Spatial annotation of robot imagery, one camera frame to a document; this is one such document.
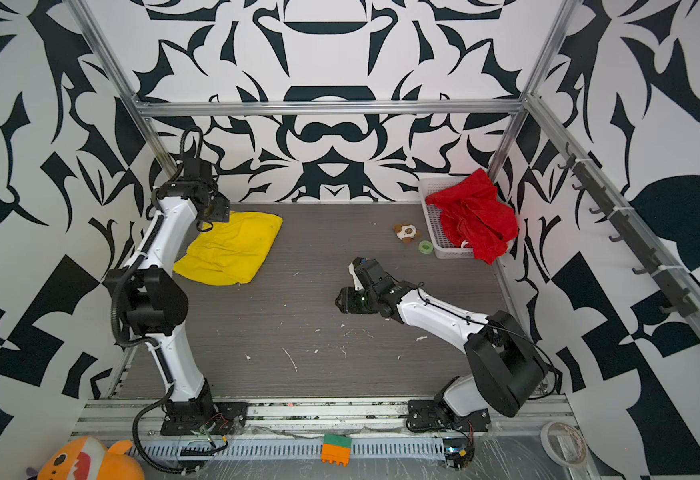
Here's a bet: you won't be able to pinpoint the red shorts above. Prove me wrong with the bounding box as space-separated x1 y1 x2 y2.
425 170 519 265

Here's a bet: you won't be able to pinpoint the green tape roll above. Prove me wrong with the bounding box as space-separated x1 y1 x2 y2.
418 240 434 255

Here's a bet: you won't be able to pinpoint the orange green toy block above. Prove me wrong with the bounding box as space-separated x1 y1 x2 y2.
321 434 352 467

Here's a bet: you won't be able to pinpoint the clear tape roll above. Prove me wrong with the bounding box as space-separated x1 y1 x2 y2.
540 422 588 468

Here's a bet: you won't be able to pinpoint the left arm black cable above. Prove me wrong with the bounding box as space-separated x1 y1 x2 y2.
109 125 231 475

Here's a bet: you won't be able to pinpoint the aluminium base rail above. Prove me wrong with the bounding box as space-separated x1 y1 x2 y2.
71 395 577 443

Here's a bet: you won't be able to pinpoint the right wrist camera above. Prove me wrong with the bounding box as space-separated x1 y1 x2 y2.
348 261 365 291

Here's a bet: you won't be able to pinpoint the grey wall hook rack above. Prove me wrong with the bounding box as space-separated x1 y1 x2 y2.
558 142 699 318

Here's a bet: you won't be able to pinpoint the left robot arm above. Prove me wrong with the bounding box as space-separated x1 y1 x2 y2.
104 158 229 436

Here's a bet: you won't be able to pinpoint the yellow shorts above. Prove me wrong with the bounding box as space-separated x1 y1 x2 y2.
173 212 283 286

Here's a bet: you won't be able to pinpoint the orange shark plush toy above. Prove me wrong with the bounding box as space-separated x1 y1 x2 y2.
26 436 145 480

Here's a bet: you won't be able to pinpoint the green circuit board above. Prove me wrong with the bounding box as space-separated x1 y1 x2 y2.
443 438 475 470

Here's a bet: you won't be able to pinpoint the white slotted cable duct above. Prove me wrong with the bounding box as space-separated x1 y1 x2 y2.
144 437 444 462

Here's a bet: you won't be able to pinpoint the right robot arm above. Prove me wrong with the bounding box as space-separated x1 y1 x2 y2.
335 257 551 419

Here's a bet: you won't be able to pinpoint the white plastic basket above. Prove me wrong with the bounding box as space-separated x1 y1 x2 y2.
418 176 473 260

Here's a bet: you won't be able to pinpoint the brown white plush toy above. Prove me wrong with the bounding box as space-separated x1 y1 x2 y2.
393 223 420 244

